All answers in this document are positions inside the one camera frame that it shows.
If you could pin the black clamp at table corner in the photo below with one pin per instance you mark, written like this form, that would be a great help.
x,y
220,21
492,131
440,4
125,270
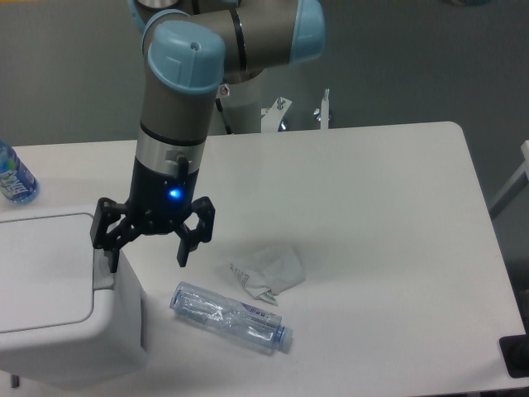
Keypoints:
x,y
515,355

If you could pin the white right table bracket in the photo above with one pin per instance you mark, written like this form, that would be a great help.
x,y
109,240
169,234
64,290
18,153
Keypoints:
x,y
322,115

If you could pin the white middle table bracket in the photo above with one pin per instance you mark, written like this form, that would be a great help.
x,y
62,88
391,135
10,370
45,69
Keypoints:
x,y
273,119

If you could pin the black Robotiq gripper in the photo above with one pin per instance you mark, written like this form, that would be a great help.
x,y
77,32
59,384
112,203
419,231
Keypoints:
x,y
157,204

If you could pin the blue labelled water bottle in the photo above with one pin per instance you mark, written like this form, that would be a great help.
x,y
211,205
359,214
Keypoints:
x,y
18,184

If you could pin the crumpled white paper wrapper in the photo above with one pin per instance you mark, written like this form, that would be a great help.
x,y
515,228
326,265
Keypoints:
x,y
268,273

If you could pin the white frame at right edge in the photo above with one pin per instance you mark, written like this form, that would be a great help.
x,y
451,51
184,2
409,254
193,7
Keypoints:
x,y
515,184

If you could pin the white push-lid trash can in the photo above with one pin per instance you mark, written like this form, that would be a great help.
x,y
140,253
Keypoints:
x,y
71,314

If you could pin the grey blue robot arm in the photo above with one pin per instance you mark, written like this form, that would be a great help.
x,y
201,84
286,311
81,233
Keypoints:
x,y
187,58

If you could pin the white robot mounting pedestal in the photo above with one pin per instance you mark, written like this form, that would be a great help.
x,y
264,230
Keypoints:
x,y
239,112

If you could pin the white table bracket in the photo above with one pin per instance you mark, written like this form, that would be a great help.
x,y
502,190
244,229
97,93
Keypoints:
x,y
273,119
322,115

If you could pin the empty clear plastic bottle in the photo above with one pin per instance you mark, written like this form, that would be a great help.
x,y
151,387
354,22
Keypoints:
x,y
231,317

